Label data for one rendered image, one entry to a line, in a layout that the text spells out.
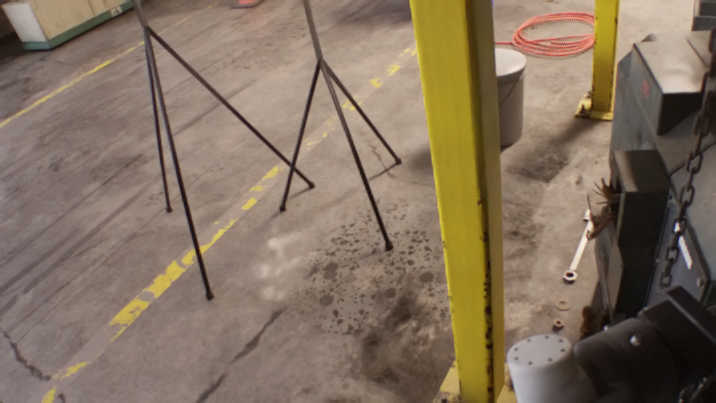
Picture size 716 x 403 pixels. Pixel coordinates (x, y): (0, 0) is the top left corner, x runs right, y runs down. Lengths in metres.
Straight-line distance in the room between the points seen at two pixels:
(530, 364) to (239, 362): 1.38
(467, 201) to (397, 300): 0.89
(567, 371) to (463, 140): 0.48
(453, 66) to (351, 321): 1.14
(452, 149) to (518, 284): 0.98
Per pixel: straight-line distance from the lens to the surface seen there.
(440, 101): 0.86
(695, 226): 0.89
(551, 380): 0.52
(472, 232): 1.01
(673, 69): 1.13
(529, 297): 1.78
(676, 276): 0.95
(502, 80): 2.30
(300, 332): 1.80
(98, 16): 7.57
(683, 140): 1.03
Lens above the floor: 1.34
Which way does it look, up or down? 36 degrees down
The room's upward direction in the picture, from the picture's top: 14 degrees counter-clockwise
